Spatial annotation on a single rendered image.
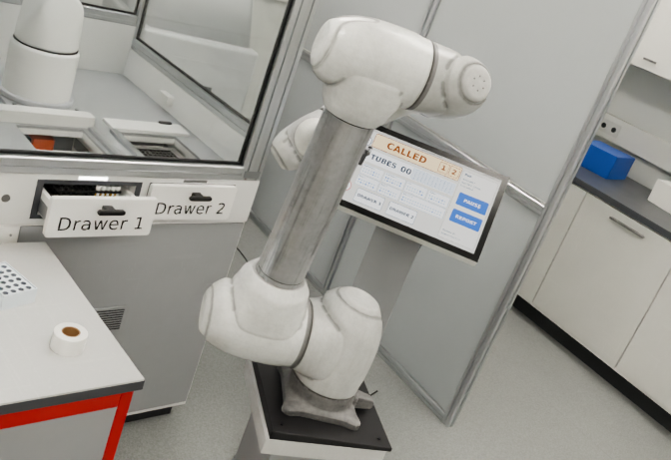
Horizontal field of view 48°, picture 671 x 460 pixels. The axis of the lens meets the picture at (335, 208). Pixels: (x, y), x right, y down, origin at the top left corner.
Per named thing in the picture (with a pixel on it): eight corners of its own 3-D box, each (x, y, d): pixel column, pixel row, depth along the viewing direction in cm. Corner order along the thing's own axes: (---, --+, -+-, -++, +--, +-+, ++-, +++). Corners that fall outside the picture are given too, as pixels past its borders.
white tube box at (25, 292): (34, 302, 172) (37, 287, 171) (0, 310, 165) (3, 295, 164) (3, 274, 178) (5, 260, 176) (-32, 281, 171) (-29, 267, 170)
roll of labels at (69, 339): (88, 342, 166) (92, 327, 164) (78, 360, 159) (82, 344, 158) (56, 333, 165) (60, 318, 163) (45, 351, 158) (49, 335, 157)
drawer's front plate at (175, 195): (228, 220, 235) (238, 188, 231) (143, 220, 215) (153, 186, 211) (225, 217, 236) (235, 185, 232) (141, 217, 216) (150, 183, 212)
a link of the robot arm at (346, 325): (365, 407, 166) (405, 325, 159) (288, 391, 161) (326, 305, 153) (350, 362, 181) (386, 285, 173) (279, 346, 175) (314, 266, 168)
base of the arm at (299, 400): (375, 435, 168) (385, 416, 166) (282, 414, 162) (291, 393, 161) (361, 384, 185) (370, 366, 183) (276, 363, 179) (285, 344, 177)
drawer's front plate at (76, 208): (149, 234, 208) (159, 200, 204) (44, 237, 188) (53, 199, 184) (146, 231, 209) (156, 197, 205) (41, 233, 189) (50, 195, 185)
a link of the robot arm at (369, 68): (289, 385, 161) (188, 364, 154) (282, 336, 175) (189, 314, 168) (451, 57, 129) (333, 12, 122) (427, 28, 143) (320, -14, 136)
